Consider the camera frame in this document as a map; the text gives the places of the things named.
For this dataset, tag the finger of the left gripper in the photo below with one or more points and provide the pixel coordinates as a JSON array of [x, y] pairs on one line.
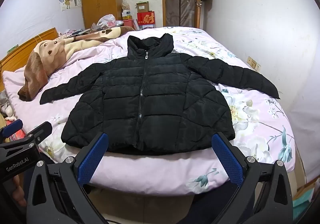
[[39, 134], [11, 129]]

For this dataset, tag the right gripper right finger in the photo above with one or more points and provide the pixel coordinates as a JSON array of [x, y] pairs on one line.
[[263, 193]]

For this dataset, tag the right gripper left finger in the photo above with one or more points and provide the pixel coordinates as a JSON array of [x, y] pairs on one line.
[[56, 193]]

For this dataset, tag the black puffer jacket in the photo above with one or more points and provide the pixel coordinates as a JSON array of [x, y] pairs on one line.
[[153, 101]]

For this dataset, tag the person's left hand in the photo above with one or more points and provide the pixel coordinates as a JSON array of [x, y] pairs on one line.
[[18, 193]]

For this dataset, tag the wooden headboard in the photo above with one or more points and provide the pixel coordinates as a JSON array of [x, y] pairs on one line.
[[18, 57]]

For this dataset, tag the brown dog pattern blanket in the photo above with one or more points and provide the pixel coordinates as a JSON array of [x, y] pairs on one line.
[[50, 55]]

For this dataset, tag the white plastic bag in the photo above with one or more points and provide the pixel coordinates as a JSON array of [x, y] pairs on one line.
[[107, 21]]

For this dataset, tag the small pink box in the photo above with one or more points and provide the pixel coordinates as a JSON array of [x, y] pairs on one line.
[[128, 22]]

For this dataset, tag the snack bag on boxes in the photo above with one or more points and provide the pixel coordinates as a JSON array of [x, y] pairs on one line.
[[125, 6]]

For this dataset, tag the red gift box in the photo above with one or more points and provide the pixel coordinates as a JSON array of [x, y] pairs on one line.
[[146, 18]]

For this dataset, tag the brown cardboard box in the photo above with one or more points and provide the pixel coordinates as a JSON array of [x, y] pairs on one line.
[[142, 7]]

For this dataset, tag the wall power socket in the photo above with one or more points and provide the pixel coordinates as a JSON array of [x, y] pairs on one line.
[[252, 63]]

